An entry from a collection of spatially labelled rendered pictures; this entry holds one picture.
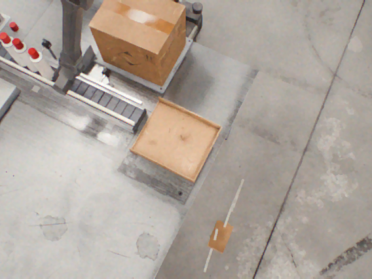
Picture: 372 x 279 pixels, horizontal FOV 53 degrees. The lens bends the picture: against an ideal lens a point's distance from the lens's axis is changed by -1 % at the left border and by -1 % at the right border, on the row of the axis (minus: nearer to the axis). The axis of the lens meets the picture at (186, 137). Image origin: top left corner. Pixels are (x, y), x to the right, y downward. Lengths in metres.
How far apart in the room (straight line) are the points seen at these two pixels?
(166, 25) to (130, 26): 0.14
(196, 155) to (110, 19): 0.63
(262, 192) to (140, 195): 1.07
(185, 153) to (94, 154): 0.38
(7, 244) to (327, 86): 2.16
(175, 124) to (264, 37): 1.43
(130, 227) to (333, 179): 1.46
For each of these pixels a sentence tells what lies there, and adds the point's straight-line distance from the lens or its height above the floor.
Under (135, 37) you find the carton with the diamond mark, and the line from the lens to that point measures 1.48.
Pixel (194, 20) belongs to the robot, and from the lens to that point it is 2.56.
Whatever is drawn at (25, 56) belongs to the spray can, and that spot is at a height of 1.01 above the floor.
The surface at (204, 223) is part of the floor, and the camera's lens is 2.35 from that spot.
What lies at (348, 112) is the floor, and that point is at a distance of 2.75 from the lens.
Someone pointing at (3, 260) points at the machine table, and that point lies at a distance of 1.66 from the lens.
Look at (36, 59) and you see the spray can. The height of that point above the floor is 1.05.
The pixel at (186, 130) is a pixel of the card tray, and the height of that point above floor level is 0.83.
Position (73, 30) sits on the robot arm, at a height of 1.36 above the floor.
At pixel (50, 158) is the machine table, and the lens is 1.66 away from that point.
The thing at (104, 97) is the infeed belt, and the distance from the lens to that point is 1.64.
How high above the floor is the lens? 2.33
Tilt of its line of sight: 71 degrees down
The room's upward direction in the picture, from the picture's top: 1 degrees counter-clockwise
